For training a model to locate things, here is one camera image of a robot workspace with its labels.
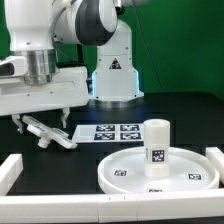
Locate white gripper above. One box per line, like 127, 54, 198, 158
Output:
0, 67, 89, 134

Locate white cross table base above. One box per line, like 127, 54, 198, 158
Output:
22, 116, 77, 149

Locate white round table top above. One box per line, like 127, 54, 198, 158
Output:
97, 147, 220, 194

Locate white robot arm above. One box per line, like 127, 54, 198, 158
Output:
0, 0, 144, 126

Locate white marker tag sheet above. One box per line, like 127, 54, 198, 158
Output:
72, 124, 143, 143

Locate white left fence bar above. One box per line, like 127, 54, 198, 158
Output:
0, 154, 23, 196

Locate white right fence bar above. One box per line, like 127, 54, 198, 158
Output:
206, 147, 224, 185

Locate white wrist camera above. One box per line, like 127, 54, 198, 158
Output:
0, 56, 28, 78

